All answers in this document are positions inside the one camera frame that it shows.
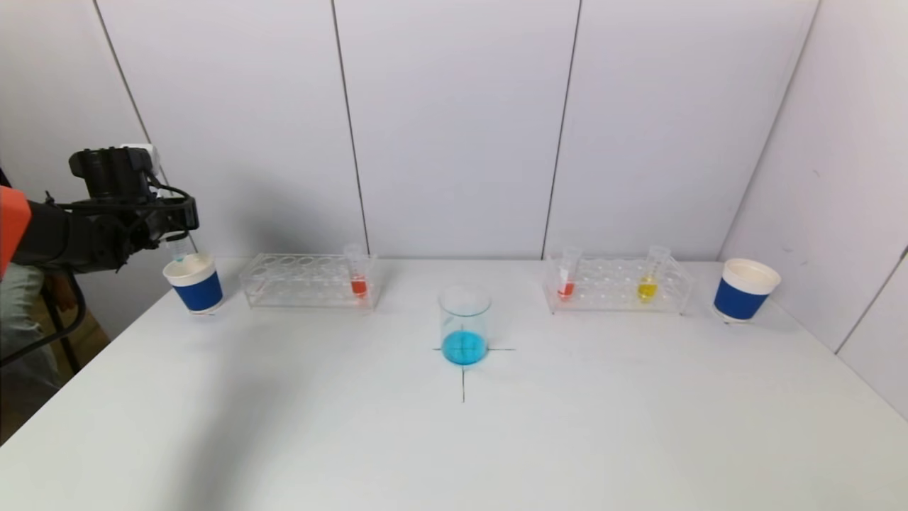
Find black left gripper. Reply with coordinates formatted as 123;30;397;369
149;195;200;243

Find blue pigment test tube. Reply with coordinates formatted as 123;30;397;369
166;233;193;269

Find person bare forearm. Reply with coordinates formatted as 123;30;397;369
44;273;80;314

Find clear acrylic test tube rack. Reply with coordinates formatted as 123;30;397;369
240;253;382;311
543;255;694;317

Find red pigment test tube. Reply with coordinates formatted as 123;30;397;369
344;243;370;300
556;246;583;301

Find clear glass beaker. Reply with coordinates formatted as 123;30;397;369
437;285;492;368

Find yellow pigment test tube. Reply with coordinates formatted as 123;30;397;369
636;245;671;304

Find blue white paper cup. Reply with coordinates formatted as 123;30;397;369
162;254;226;316
713;258;782;325

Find black metal stand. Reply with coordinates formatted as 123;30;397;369
39;273;83;375

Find person in grey clothing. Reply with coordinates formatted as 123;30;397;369
0;261;68;427

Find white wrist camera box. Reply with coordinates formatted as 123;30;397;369
119;143;162;178

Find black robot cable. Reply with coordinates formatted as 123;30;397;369
0;181;194;368

